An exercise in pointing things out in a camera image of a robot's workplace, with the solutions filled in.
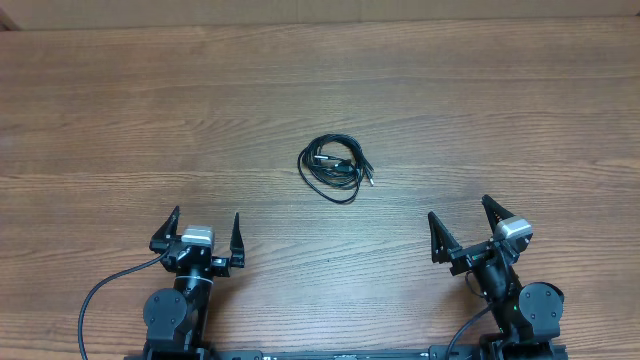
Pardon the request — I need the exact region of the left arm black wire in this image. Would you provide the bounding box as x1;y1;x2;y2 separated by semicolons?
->
77;249;171;360

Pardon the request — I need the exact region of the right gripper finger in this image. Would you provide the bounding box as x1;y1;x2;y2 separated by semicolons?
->
481;194;514;233
428;211;461;264

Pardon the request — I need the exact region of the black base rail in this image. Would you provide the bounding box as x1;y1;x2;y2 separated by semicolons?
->
123;345;569;360

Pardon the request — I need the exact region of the black USB cable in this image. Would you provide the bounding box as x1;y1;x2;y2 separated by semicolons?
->
297;133;375;205
302;132;375;187
304;139;364;190

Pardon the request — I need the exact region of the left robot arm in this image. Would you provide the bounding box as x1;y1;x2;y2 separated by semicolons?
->
143;207;245;359

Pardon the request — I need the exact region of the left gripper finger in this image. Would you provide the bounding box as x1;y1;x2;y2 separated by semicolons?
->
151;206;180;241
230;212;245;259

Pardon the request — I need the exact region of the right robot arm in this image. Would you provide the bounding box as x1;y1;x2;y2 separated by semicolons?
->
428;195;568;360

